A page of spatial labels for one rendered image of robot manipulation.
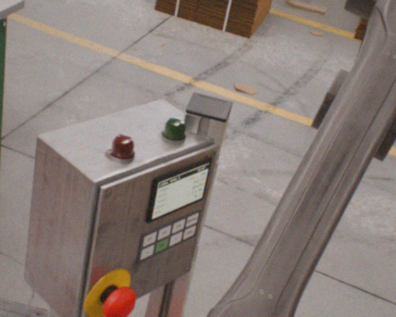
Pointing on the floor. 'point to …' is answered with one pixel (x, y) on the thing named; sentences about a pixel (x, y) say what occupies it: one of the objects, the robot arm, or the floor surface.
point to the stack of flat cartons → (219, 13)
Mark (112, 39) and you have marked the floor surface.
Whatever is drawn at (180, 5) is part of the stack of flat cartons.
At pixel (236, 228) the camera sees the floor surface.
